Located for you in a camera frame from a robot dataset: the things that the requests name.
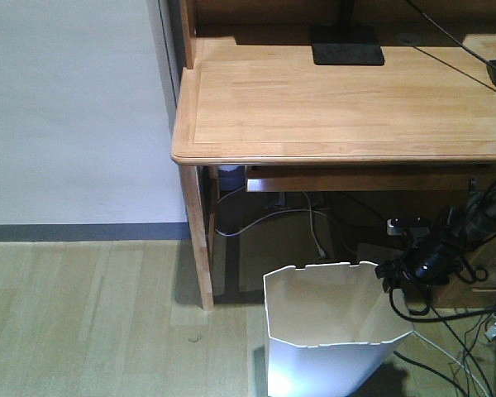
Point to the light wooden desk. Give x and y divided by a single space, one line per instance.
251 95

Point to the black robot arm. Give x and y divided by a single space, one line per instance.
475 221

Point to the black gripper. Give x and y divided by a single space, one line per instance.
429 260

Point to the white plastic trash bin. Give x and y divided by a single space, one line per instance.
329 328

